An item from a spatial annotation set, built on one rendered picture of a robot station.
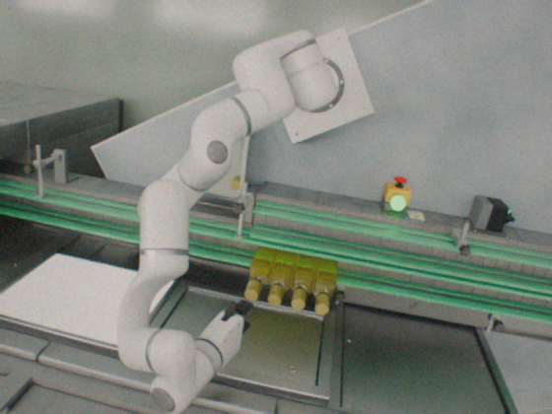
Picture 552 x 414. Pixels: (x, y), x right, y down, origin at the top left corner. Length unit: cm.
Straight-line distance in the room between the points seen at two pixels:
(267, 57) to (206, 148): 23
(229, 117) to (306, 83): 20
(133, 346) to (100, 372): 28
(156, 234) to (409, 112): 84
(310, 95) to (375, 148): 45
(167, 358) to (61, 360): 40
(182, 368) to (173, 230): 23
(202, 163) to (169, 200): 9
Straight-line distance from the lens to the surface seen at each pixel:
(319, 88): 91
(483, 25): 133
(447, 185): 137
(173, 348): 73
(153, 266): 73
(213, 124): 77
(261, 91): 85
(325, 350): 112
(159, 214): 74
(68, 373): 108
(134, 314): 81
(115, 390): 103
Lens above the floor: 203
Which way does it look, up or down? 67 degrees down
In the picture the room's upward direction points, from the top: 156 degrees counter-clockwise
